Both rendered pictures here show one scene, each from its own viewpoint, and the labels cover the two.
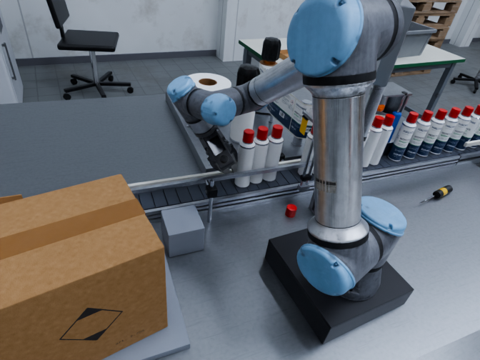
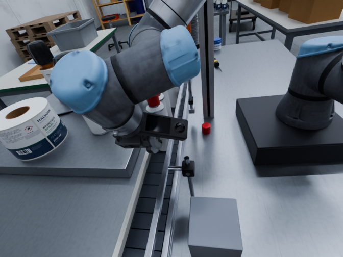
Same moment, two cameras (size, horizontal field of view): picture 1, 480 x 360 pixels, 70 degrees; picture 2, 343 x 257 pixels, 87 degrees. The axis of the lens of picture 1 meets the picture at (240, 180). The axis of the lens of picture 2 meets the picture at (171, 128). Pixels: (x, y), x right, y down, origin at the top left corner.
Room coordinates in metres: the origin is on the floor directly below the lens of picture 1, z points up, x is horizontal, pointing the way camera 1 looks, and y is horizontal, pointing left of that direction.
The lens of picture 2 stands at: (0.61, 0.29, 1.31)
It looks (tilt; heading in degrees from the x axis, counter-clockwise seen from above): 40 degrees down; 312
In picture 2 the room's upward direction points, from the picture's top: 12 degrees counter-clockwise
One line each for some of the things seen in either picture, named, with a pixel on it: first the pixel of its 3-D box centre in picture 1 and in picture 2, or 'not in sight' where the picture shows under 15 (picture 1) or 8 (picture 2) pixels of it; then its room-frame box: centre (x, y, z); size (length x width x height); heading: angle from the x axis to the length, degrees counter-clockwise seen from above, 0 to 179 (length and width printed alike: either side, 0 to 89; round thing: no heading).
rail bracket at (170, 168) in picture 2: (208, 197); (181, 179); (0.79, 0.09, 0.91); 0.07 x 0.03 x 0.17; 26
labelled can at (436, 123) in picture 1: (431, 133); not in sight; (1.28, -0.74, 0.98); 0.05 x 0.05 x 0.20
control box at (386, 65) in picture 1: (376, 38); not in sight; (0.97, -0.31, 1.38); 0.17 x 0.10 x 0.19; 171
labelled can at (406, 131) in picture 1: (403, 136); not in sight; (1.22, -0.61, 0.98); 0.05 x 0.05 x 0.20
